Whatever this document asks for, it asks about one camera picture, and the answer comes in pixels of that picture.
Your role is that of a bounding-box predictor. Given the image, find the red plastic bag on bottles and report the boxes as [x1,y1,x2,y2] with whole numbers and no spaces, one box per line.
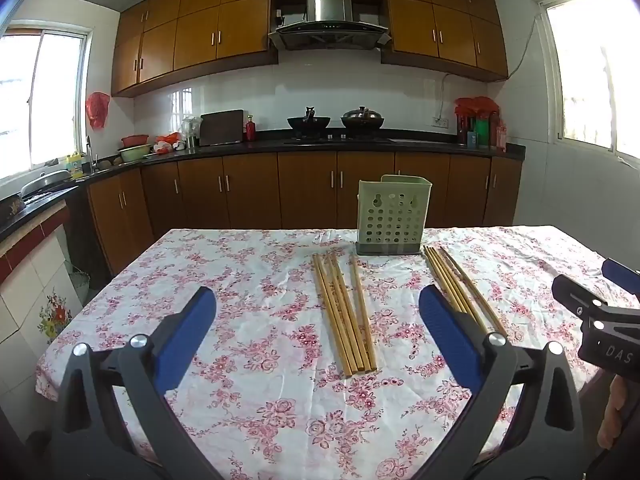
[454,96,501,121]

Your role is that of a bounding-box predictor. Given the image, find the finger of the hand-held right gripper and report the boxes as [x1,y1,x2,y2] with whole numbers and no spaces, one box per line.
[602,258,640,297]
[552,275,609,334]

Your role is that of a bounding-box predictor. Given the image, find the hanging red plastic bag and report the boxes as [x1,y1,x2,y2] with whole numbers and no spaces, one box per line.
[86,92,111,130]

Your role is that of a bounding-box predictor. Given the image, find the gas stove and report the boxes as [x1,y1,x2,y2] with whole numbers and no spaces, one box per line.
[284,132,396,145]

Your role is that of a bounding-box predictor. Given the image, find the row of wooden base cabinets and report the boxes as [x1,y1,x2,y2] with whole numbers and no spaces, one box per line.
[87,152,523,276]

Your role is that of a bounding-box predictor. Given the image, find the black stone countertop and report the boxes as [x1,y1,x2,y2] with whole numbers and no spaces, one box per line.
[0,129,527,241]

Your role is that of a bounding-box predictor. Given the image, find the glass jars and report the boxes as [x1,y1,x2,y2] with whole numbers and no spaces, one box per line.
[181,116,201,148]

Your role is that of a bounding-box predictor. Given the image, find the green basin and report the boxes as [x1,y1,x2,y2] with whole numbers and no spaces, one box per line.
[118,144,152,163]

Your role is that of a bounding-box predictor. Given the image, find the row of wooden wall cabinets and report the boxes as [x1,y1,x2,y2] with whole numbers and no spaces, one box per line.
[111,0,510,98]

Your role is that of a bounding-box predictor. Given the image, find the green perforated utensil holder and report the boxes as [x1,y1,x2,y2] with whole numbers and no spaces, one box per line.
[356,175,434,257]

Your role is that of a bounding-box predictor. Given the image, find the pink floral tablecloth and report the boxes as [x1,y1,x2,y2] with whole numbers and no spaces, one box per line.
[35,224,640,480]

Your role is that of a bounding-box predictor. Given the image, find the steel range hood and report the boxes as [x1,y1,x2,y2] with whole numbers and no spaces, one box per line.
[268,0,392,52]

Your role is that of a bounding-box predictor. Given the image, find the sliding window beside sink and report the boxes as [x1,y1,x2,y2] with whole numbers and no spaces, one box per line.
[0,22,95,181]

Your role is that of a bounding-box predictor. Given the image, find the white power cable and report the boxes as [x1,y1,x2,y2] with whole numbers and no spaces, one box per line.
[438,2,546,120]

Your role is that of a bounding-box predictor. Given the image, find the window beside table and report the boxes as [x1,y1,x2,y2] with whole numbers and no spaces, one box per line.
[530,0,640,161]

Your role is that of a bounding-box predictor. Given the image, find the black wok with handle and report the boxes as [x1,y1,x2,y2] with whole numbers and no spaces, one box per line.
[287,106,332,136]

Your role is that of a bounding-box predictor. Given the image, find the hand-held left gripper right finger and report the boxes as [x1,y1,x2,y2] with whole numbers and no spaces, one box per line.
[415,284,588,480]

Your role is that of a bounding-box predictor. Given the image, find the dark cutting board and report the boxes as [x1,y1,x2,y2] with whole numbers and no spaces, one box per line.
[200,109,244,147]

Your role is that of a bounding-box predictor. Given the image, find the person's right hand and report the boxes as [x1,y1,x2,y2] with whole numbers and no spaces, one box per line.
[597,375,640,451]

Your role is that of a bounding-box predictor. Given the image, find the steel pan lid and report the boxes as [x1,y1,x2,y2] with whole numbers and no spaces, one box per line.
[21,170,72,196]

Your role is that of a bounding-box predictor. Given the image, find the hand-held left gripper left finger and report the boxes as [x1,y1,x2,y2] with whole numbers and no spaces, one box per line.
[47,286,226,480]

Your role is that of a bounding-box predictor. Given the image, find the black wok with lid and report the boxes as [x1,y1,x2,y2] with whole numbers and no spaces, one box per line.
[341,106,386,132]

